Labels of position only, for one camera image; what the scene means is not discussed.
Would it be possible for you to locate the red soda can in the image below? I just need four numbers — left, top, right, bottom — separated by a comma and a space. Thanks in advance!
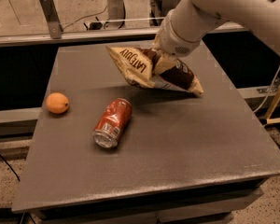
92, 98, 132, 148

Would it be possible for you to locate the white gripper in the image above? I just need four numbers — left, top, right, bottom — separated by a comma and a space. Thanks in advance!
152, 10, 200, 75

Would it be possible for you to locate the orange fruit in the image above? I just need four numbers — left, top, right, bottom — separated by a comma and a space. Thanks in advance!
45, 92, 69, 114

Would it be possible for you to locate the horizontal metal rail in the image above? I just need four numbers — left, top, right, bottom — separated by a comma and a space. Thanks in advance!
0, 21, 250, 48

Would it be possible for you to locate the yellow metal frame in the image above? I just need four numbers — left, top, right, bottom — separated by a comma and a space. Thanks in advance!
264, 87, 280, 125

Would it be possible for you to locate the left metal rail bracket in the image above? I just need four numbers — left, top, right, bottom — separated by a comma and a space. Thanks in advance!
39, 0, 63, 39

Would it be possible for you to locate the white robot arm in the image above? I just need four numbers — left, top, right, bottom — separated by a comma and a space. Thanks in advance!
153, 0, 280, 57

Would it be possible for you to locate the black floor cable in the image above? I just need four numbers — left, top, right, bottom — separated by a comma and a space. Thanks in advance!
0, 147, 21, 183

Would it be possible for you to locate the brown Late July chip bag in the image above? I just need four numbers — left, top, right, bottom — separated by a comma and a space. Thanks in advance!
106, 47, 203, 96

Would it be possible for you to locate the white cable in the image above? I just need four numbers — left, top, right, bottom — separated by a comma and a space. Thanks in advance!
252, 58, 280, 114

